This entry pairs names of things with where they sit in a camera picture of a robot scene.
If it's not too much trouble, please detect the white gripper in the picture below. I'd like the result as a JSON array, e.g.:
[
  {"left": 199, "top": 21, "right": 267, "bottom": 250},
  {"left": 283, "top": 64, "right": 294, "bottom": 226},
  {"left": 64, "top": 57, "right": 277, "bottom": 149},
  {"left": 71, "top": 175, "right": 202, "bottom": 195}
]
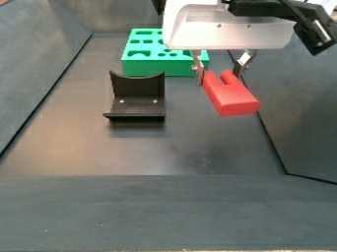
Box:
[{"left": 162, "top": 0, "right": 295, "bottom": 86}]

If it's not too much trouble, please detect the red square-circle object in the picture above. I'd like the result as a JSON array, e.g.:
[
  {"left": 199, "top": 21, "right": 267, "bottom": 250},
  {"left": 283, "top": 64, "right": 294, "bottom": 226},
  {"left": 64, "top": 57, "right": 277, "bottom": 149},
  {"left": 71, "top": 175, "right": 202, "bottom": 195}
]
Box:
[{"left": 202, "top": 70, "right": 261, "bottom": 116}]

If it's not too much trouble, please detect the green fixture block with cutouts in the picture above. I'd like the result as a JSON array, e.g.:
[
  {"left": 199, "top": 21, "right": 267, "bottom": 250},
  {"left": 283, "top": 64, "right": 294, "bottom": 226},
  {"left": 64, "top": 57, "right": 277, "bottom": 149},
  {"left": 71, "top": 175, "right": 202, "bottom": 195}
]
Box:
[{"left": 122, "top": 28, "right": 195, "bottom": 77}]

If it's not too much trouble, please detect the black curved stand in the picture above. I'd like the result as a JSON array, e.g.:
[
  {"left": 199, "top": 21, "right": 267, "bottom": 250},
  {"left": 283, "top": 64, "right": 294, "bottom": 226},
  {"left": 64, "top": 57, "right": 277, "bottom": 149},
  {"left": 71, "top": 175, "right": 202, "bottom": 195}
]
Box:
[{"left": 103, "top": 71, "right": 166, "bottom": 119}]

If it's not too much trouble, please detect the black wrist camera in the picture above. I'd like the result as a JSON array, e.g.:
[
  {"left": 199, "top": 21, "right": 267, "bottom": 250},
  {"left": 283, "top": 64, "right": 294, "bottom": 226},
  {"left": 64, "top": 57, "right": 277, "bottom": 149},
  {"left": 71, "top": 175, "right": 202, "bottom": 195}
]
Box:
[{"left": 227, "top": 0, "right": 337, "bottom": 55}]

